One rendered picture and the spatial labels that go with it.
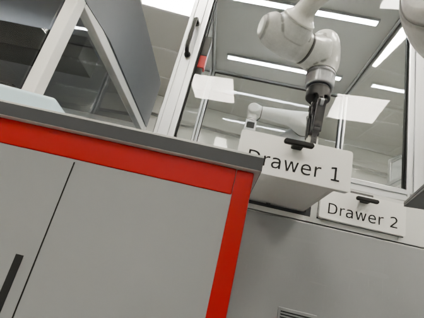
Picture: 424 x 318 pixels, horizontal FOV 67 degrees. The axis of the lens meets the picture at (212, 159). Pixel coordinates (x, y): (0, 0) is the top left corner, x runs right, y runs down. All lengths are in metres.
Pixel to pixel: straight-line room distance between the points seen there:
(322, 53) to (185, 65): 0.56
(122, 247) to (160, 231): 0.06
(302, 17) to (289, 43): 0.07
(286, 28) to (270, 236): 0.66
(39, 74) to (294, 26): 0.80
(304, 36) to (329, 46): 0.10
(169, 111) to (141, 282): 0.84
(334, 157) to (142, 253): 0.55
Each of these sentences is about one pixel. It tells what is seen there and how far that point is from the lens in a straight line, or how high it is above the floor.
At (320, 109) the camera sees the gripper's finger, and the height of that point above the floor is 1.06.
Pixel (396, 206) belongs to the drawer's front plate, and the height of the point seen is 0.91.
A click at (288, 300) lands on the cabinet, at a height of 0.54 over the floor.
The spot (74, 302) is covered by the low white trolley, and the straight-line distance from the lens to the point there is 0.55.
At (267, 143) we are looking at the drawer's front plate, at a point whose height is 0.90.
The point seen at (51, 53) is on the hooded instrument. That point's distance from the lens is 1.22.
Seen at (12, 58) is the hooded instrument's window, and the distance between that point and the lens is 1.25.
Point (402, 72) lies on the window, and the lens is 1.58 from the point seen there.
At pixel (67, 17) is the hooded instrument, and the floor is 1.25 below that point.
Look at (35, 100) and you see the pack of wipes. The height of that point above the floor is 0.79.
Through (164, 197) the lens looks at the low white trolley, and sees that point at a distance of 0.53.
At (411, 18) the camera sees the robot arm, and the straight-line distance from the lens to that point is 0.49.
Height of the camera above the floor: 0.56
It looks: 19 degrees up
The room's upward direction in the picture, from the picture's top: 14 degrees clockwise
